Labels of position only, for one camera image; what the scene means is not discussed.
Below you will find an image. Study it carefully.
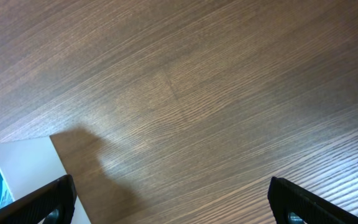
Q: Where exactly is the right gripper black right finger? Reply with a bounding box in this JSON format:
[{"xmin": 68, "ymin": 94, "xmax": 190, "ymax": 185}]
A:
[{"xmin": 268, "ymin": 177, "xmax": 358, "ymax": 224}]

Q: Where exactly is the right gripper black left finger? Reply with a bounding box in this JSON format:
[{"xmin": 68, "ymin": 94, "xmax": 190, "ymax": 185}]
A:
[{"xmin": 0, "ymin": 174, "xmax": 76, "ymax": 224}]

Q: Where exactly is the white open cardboard box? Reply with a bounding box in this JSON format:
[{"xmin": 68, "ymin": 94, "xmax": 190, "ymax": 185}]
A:
[{"xmin": 0, "ymin": 137, "xmax": 91, "ymax": 224}]

